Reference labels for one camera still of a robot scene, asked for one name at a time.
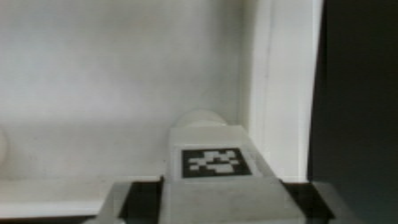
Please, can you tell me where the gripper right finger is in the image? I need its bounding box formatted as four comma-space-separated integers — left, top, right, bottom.
283, 182, 363, 224

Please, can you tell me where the white table leg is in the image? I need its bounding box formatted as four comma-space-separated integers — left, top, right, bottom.
161, 110, 308, 224

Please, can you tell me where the white L-shaped fence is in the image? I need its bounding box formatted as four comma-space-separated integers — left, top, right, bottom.
265, 0, 324, 182

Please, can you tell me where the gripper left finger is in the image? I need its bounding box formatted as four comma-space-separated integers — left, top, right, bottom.
88, 178, 164, 224

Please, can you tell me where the white square table top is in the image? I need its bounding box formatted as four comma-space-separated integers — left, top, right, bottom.
0, 0, 246, 224

